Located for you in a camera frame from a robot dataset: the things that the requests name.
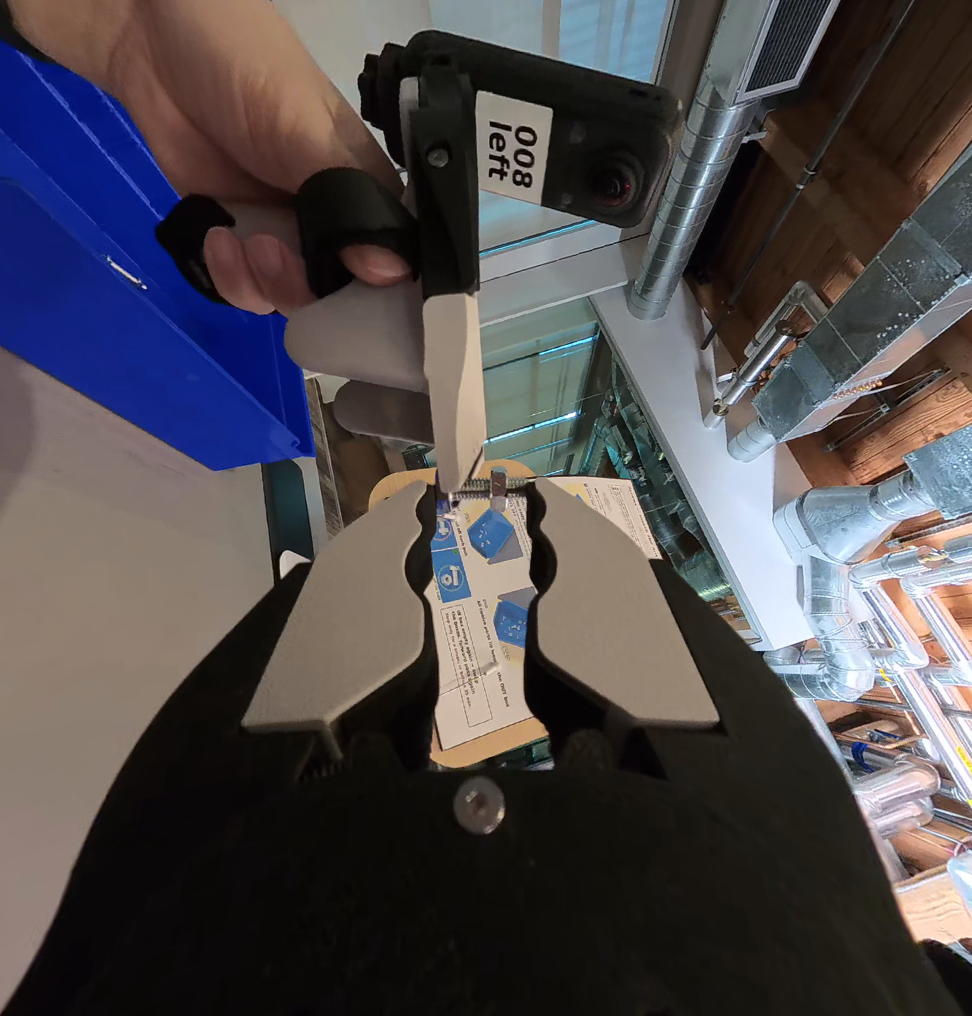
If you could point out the silver insulated pipes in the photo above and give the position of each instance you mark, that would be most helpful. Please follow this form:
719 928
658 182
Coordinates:
875 571

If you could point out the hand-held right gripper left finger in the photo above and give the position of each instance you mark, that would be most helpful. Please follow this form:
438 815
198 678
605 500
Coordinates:
351 627

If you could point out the white ceiling beam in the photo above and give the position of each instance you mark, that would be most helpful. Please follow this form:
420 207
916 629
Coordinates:
692 444

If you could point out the corrugated round metal duct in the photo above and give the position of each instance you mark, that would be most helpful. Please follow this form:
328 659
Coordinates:
692 198

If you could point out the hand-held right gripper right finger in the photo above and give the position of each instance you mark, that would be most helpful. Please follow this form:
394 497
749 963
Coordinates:
613 627

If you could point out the rectangular metal air duct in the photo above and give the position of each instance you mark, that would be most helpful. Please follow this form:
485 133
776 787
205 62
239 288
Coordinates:
890 317

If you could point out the ceiling vent grille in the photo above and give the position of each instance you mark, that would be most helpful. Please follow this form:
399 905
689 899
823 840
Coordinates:
787 44

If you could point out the metal hex bolt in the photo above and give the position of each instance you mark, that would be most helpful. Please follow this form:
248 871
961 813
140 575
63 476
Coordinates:
522 481

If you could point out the printed instruction sheet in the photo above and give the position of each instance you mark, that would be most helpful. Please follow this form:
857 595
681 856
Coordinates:
486 627

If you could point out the person's left hand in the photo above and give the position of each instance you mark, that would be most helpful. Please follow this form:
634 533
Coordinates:
200 95

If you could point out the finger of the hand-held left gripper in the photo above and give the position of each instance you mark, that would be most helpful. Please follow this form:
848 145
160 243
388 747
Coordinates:
454 381

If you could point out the small metal hex nut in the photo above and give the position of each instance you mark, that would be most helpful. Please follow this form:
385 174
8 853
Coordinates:
498 492

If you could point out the blue plastic bin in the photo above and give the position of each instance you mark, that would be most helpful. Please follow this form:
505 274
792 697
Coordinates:
97 357

